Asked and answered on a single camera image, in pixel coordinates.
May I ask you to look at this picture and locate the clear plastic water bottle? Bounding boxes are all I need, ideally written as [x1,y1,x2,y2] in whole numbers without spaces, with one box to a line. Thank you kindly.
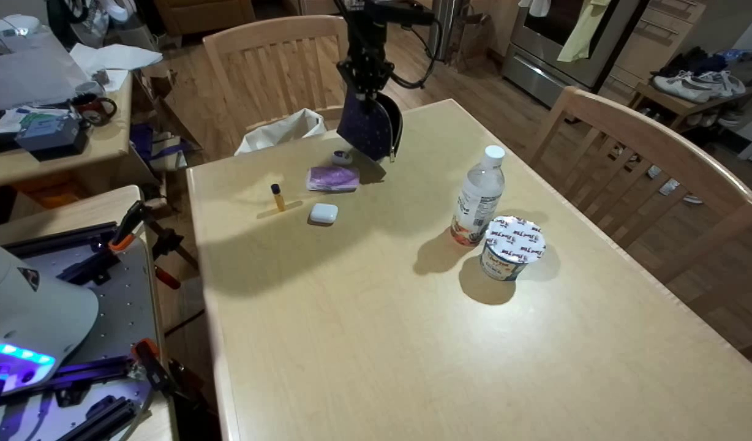
[450,146,506,245]

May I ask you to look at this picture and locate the yellow towel on oven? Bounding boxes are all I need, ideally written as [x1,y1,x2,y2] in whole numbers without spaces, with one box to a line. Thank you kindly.
[557,0,609,65]

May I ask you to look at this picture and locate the white bag on chair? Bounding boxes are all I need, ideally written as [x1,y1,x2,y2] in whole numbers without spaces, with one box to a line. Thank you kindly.
[234,109,326,154]

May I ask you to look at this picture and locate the white paper on desk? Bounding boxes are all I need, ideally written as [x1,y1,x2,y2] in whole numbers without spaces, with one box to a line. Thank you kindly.
[69,44,162,90]

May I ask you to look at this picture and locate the small dark navy pouch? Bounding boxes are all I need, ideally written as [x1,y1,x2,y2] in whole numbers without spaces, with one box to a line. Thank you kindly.
[338,90,402,161]

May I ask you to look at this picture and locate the wooden chair behind table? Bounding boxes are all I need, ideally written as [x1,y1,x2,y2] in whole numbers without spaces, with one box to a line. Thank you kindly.
[202,14,347,146]

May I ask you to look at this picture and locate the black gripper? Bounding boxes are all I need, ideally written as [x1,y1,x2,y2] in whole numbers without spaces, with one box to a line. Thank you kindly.
[338,19,393,101]

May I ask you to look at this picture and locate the blue grey device on desk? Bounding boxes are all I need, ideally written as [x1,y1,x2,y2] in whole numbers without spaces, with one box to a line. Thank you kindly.
[15,112,87,161]

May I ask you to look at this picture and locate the side wooden desk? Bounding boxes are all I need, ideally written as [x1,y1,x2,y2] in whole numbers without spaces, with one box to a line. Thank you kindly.
[0,46,162,199]

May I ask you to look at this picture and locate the orange black clamp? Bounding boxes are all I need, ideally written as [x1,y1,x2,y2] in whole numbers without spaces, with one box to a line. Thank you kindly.
[105,201,197,290]

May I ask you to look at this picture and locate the white earbuds case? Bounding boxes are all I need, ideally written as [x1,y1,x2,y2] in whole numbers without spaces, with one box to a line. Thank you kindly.
[308,204,338,226]

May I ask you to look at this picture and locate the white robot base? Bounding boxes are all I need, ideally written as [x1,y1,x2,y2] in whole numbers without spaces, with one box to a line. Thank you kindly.
[0,248,101,395]

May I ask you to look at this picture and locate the white sneakers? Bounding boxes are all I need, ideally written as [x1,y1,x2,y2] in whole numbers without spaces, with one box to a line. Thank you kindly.
[650,72,747,103]

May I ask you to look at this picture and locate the purple tissue packet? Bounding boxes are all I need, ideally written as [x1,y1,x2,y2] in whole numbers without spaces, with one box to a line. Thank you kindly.
[306,166,360,195]

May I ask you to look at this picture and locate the low wooden shoe rack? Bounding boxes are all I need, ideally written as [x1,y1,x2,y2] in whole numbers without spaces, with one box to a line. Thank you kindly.
[630,83,752,132]

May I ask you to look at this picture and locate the small round white container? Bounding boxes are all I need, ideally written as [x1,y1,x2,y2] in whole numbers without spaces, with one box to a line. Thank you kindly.
[333,150,353,164]

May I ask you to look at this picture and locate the small amber vial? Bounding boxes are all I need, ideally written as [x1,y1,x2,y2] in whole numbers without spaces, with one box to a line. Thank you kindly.
[270,185,286,210]

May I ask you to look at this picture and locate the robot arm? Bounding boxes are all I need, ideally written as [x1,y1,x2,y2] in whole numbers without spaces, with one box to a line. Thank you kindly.
[333,0,437,101]

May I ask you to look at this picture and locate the wooden chair right side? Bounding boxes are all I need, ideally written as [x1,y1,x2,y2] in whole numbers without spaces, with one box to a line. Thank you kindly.
[527,87,752,282]

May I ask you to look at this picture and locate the foil-lidded cup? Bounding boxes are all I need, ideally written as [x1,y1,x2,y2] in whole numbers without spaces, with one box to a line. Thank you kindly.
[480,217,546,282]

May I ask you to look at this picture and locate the stainless steel oven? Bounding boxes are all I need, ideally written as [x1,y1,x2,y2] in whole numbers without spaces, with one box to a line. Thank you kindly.
[502,0,647,105]

